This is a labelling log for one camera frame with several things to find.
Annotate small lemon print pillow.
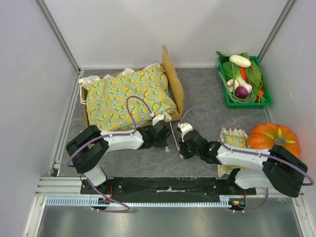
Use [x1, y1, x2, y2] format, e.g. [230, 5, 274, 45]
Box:
[217, 127, 248, 177]

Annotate orange carrot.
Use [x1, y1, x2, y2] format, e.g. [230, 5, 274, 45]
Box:
[239, 67, 247, 82]

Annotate green plastic crate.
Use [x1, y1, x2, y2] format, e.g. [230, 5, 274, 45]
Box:
[216, 51, 273, 109]

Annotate wooden pet bed frame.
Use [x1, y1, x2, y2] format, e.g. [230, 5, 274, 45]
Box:
[79, 44, 185, 128]

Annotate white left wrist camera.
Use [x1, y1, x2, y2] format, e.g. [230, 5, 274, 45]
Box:
[152, 114, 164, 126]

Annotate bok choy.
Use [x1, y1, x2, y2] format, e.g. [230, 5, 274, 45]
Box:
[222, 62, 252, 93]

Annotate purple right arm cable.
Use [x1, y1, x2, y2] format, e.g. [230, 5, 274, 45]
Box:
[179, 106, 315, 213]

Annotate green long beans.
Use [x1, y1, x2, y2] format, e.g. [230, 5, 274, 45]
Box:
[219, 72, 256, 104]

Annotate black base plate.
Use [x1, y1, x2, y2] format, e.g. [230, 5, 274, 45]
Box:
[80, 176, 257, 204]

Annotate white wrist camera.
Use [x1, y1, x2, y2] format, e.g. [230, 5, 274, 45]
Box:
[177, 122, 193, 142]
[152, 114, 164, 126]

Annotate green spinach leaves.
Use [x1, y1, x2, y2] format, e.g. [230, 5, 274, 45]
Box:
[216, 51, 268, 89]

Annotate white cable duct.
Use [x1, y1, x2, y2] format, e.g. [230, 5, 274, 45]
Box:
[46, 197, 232, 208]

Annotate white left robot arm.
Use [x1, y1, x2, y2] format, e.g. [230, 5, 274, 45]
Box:
[66, 120, 171, 194]

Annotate white rope tie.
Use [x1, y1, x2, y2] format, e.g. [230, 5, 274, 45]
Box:
[162, 111, 180, 151]

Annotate orange pumpkin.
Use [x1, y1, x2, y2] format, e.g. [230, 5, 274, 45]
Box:
[246, 122, 300, 158]

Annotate white eggplant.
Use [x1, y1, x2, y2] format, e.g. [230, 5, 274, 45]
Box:
[229, 55, 251, 68]

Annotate white mushroom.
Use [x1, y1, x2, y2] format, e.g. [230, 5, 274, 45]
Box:
[227, 79, 235, 93]

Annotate lemon print cushion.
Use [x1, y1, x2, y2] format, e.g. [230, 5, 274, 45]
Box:
[79, 64, 177, 131]

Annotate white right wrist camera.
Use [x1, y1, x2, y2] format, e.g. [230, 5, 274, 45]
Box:
[177, 122, 193, 142]

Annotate purple onion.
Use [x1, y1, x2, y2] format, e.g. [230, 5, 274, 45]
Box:
[235, 86, 248, 99]

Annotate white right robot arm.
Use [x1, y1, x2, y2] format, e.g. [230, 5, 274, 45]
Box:
[179, 129, 308, 198]

